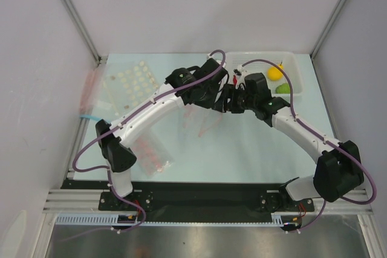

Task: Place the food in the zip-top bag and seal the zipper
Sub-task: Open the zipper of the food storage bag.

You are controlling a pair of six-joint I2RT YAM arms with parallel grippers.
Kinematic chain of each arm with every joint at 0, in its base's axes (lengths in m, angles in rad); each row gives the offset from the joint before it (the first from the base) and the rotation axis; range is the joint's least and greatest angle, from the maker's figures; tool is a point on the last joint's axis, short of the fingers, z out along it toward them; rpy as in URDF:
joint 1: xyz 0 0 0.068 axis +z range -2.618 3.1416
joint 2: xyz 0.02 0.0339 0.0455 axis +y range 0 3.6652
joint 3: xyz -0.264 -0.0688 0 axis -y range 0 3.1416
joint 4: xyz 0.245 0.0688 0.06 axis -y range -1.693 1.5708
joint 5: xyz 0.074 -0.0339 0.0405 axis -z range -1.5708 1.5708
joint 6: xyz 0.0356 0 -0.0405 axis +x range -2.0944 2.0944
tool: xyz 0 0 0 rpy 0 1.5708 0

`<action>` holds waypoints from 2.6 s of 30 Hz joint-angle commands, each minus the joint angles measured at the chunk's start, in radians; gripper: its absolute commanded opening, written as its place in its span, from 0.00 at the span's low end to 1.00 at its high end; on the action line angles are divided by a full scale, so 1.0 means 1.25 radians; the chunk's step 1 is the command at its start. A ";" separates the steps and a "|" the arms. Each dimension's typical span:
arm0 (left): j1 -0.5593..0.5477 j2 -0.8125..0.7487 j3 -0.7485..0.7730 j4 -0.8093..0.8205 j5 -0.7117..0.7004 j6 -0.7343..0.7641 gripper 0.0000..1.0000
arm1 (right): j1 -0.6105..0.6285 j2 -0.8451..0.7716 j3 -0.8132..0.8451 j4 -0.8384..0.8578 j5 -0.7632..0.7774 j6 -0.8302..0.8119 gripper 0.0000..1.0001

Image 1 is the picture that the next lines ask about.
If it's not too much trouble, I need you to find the red toy chili pepper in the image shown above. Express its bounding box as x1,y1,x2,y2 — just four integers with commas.
233,75,238,86

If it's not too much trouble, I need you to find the clear strawberry zip bag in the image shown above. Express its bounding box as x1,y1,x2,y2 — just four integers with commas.
181,105,223,138

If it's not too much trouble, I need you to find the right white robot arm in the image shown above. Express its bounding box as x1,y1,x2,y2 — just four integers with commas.
220,73,364,210

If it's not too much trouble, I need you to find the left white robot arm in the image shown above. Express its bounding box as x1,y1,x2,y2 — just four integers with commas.
96,57,227,210

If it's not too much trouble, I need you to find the strawberry zip bag on table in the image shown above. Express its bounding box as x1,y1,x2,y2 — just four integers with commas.
131,131,174,177

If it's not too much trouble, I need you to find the white perforated plastic basket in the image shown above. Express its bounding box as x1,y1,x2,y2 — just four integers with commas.
226,51,304,97

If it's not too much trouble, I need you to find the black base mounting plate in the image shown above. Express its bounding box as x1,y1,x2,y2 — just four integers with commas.
62,179,314,224

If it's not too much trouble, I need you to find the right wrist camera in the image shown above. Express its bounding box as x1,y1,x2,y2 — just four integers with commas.
233,65,246,88

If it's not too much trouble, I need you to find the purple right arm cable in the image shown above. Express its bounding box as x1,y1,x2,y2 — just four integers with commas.
238,58,377,234

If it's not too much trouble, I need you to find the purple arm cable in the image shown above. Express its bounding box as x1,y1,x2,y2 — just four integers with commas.
60,48,227,240
238,58,377,234

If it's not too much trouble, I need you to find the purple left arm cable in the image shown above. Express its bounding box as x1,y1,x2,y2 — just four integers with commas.
60,48,227,240

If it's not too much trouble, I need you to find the aluminium frame rail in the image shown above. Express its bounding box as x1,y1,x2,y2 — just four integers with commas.
43,189,103,213

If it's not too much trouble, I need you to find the white slotted cable duct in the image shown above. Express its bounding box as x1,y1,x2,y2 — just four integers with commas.
56,213,299,227

